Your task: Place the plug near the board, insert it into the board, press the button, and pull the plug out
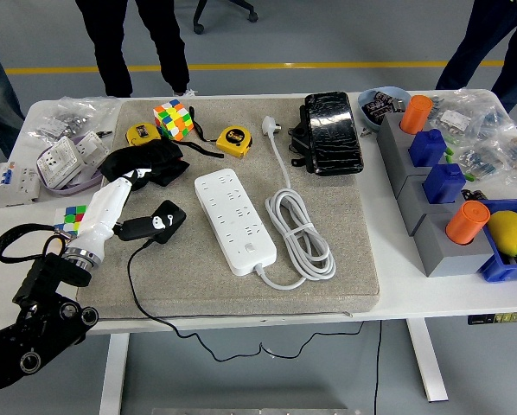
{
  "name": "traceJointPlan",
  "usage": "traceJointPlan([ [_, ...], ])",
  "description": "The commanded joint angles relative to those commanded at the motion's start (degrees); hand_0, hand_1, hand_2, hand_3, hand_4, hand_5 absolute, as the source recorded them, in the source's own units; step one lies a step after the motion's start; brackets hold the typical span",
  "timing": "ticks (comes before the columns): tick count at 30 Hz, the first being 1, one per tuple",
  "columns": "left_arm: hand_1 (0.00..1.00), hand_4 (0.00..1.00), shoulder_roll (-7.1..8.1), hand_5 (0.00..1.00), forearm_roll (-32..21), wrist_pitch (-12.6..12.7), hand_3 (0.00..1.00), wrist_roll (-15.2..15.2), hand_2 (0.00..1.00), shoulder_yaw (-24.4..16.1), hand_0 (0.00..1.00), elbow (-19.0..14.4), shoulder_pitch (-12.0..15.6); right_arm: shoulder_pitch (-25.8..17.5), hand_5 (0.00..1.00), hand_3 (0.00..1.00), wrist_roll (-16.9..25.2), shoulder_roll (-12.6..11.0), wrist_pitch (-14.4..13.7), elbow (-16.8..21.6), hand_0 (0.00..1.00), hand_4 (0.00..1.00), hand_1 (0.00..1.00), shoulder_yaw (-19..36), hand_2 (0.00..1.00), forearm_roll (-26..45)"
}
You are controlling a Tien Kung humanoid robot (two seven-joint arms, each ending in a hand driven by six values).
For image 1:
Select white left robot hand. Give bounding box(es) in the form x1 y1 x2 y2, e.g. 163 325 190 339
72 167 176 263

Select black power adapter plug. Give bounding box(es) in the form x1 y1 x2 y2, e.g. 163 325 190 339
144 199 188 246

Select glossy black case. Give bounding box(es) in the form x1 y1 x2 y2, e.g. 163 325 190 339
303 91 366 177

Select blue block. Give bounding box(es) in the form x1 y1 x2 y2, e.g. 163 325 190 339
421 163 466 205
408 128 449 169

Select white power strip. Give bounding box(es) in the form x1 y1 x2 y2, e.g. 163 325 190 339
194 168 278 277

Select small white socket panel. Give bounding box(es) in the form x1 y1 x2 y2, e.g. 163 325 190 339
74 129 109 168

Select yellow lemon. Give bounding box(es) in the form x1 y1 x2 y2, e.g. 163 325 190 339
487 210 517 259

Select black lanyard strap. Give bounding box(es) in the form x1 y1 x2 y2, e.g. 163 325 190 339
171 105 224 160

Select clear bag of blue parts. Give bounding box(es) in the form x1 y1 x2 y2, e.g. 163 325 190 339
455 137 513 182

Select clear bag of metal parts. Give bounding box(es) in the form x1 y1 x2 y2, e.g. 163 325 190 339
33 97 120 142

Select grey block base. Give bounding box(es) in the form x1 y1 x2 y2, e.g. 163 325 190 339
387 137 437 200
377 112 418 163
399 172 465 237
413 211 501 278

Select small yellow tape measure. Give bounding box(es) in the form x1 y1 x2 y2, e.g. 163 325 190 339
124 123 161 146

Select large white socket panel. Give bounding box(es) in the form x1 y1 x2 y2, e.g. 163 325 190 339
36 137 86 190

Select white table leg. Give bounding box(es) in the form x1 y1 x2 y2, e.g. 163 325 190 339
405 318 450 403
99 332 131 415

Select black cloth pouch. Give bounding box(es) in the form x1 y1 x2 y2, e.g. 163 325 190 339
98 138 191 191

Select small colourful puzzle cube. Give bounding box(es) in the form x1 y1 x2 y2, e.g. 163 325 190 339
53 204 89 238

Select black folding holder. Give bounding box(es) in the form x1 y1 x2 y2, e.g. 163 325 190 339
287 105 314 168

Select white circuit breaker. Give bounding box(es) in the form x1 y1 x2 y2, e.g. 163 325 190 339
0 160 41 210

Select clear bag with white label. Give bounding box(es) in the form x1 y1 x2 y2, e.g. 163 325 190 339
429 88 517 142

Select black office chair base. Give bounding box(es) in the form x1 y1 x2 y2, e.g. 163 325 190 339
192 0 259 35

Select orange cylinder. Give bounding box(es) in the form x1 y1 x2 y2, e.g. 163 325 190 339
445 200 492 246
399 94 434 135

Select blue plastic bin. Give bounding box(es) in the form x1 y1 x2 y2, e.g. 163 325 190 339
476 197 517 284

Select light blue bowl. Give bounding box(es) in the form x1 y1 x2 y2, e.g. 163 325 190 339
356 86 412 133

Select grey-brown mat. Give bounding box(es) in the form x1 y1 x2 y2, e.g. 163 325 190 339
77 97 381 323

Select large colourful puzzle cube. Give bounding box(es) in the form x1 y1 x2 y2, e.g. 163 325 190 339
153 99 195 142

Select black table control panel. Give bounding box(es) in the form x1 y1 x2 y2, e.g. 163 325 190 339
466 310 517 327

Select thin black adapter cord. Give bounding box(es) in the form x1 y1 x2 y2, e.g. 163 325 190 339
127 236 366 362

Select dark cylindrical capacitors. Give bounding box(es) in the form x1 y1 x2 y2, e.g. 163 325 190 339
364 90 409 122

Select black hanging cable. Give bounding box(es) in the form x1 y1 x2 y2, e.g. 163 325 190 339
373 320 383 415

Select white power strip cable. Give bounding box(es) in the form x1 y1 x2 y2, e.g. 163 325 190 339
252 115 337 291

